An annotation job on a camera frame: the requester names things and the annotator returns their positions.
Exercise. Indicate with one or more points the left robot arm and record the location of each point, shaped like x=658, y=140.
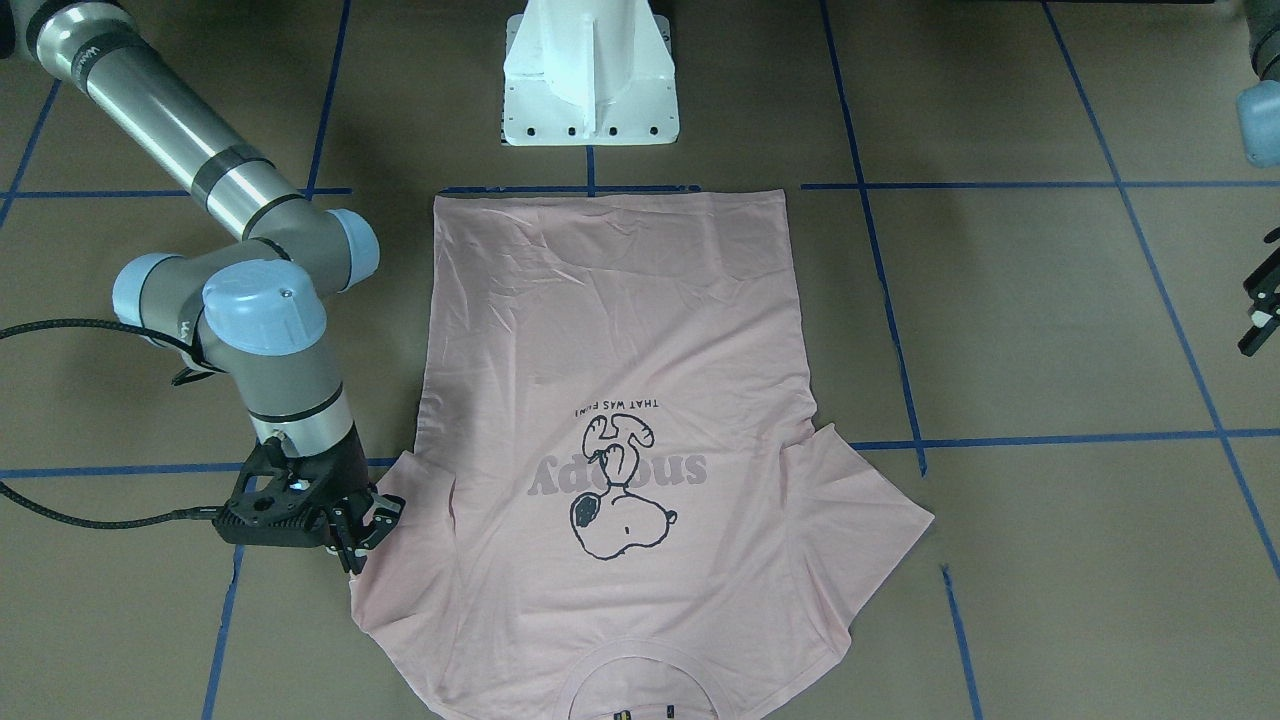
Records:
x=1257, y=109

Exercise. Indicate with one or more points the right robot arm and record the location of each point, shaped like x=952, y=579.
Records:
x=253, y=311

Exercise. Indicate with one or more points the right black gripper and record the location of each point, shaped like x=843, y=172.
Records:
x=343, y=468

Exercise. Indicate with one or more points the pink Snoopy t-shirt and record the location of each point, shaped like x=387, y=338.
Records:
x=617, y=503

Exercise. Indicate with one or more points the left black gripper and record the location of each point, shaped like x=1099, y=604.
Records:
x=1262, y=305

